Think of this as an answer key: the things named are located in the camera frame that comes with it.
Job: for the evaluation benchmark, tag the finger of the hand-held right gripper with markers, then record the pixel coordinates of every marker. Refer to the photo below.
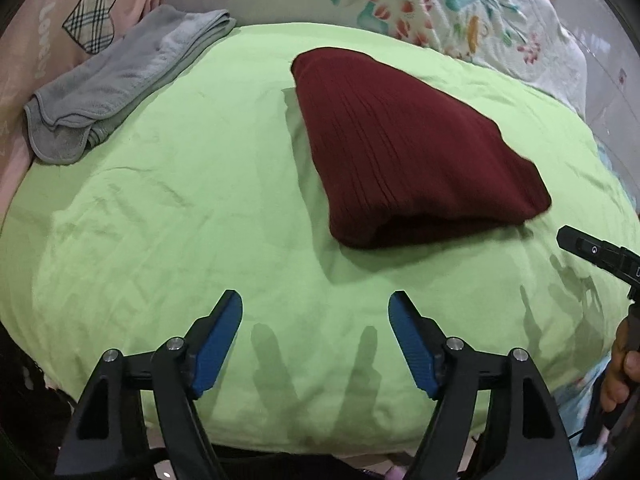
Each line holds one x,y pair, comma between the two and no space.
582,245

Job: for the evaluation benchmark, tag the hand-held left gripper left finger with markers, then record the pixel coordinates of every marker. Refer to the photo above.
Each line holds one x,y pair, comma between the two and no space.
217,345

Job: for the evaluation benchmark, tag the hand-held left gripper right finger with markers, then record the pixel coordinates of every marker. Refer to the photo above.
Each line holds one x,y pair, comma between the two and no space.
412,345

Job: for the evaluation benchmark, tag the maroon knit sweater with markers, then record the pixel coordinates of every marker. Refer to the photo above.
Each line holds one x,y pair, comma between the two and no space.
400,150

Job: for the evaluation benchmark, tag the person's right hand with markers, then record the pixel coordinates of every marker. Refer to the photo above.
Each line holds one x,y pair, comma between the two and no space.
617,370

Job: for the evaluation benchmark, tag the light green bedsheet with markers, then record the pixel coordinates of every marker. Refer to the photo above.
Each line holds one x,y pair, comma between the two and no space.
200,185

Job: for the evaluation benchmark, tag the white floral blanket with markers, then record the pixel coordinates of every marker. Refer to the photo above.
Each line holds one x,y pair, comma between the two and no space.
450,15

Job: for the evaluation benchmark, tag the grey towel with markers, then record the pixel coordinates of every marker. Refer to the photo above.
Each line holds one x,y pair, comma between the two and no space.
125,75

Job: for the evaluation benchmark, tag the pink heart print pillow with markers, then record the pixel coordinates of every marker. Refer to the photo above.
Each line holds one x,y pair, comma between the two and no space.
40,10

